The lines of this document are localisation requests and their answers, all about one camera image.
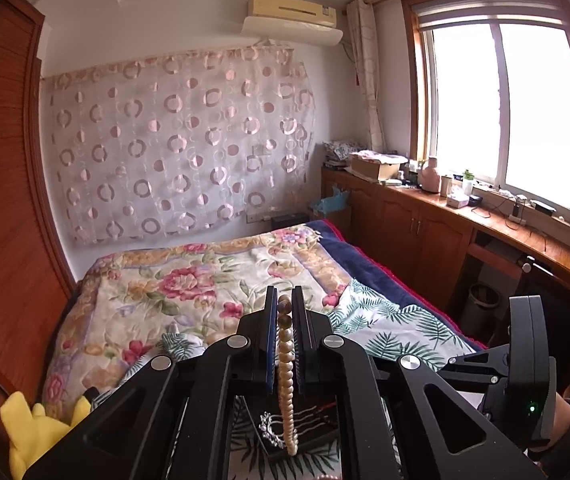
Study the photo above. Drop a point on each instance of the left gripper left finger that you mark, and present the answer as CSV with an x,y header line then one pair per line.
x,y
254,346

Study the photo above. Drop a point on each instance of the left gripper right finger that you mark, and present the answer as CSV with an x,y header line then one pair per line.
x,y
316,365

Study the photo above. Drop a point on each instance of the black jewelry box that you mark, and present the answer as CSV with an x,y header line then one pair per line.
x,y
315,423

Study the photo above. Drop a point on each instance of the right hand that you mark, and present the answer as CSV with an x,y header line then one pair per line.
x,y
561,421

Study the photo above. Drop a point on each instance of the palm leaf print cloth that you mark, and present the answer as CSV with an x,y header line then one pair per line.
x,y
174,420

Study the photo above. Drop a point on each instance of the black waste bin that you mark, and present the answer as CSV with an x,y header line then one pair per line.
x,y
479,314

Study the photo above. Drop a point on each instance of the navy blue blanket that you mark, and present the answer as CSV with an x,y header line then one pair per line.
x,y
370,273

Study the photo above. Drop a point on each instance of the blue tissue bag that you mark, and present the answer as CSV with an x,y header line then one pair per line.
x,y
337,201

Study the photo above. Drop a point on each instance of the floral bed quilt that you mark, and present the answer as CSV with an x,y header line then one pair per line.
x,y
129,300

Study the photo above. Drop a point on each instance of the wooden cabinet counter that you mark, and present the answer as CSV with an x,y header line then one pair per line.
x,y
427,245

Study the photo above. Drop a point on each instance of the cardboard box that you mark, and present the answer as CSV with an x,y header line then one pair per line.
x,y
374,169

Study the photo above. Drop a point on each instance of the pink jug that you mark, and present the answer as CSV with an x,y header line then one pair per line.
x,y
429,177

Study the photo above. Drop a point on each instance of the pink circle pattern curtain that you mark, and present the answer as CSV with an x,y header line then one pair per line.
x,y
178,143

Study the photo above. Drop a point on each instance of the yellow plush toy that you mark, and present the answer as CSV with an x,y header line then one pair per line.
x,y
31,433

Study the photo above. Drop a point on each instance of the wooden wardrobe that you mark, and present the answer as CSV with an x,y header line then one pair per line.
x,y
35,283

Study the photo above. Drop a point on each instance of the window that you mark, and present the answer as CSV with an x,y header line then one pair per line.
x,y
490,92

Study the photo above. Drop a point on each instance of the beige window curtain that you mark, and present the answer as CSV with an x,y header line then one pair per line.
x,y
363,37

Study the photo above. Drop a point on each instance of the wall air conditioner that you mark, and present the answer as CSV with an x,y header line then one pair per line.
x,y
299,21

